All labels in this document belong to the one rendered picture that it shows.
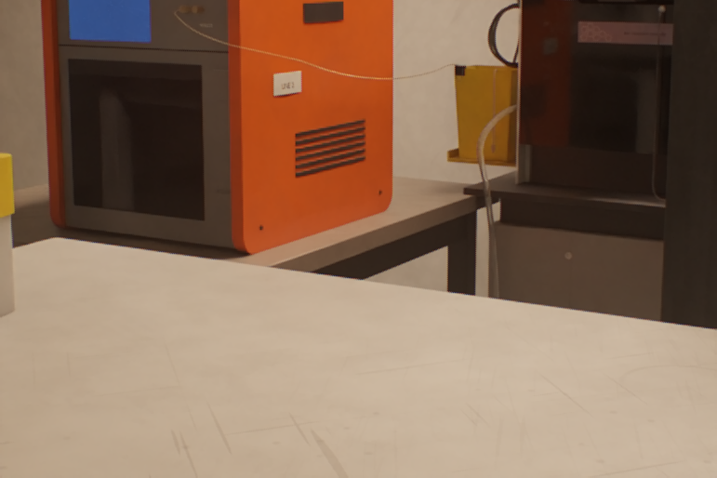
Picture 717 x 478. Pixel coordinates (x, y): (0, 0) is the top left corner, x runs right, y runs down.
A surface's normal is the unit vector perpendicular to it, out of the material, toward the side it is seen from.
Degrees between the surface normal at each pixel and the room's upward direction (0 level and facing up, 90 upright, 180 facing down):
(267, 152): 90
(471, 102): 93
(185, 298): 0
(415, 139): 90
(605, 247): 90
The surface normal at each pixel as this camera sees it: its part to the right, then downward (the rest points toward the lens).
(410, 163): -0.51, 0.16
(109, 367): 0.00, -0.98
